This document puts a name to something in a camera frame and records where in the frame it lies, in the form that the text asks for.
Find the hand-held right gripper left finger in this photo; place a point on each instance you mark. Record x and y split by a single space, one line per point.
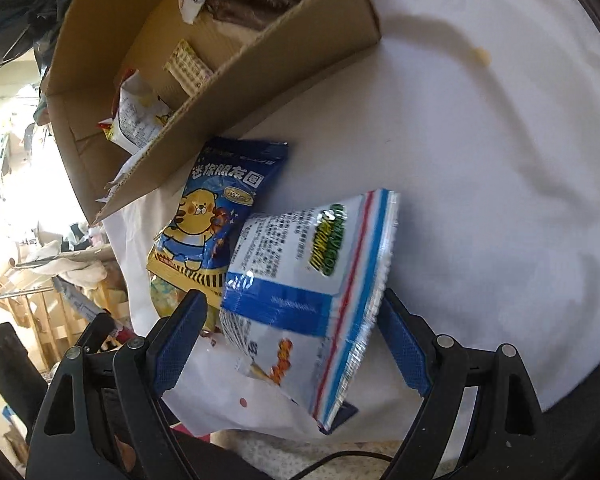
177 355

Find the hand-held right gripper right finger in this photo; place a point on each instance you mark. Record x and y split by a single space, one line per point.
405 355

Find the large white snack packet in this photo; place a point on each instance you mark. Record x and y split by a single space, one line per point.
300 300

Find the blue cartoon snack packet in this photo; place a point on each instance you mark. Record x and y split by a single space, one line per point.
205 210

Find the white black-text snack packet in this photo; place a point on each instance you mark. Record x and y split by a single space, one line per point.
135 120

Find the brown cardboard box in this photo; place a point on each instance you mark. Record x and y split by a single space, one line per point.
260 85

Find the pale yellow snack packet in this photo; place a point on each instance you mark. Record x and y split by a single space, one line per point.
187 67

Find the white crumpled cloth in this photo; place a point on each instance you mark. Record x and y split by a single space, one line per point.
80 270

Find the wooden rack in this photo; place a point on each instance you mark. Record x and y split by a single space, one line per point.
45 310

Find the black chair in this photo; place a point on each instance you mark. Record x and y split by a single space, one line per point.
5 375

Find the small yellow crumb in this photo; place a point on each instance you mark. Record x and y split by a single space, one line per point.
481 56

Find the black plastic bag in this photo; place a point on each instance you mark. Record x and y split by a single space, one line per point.
15 25

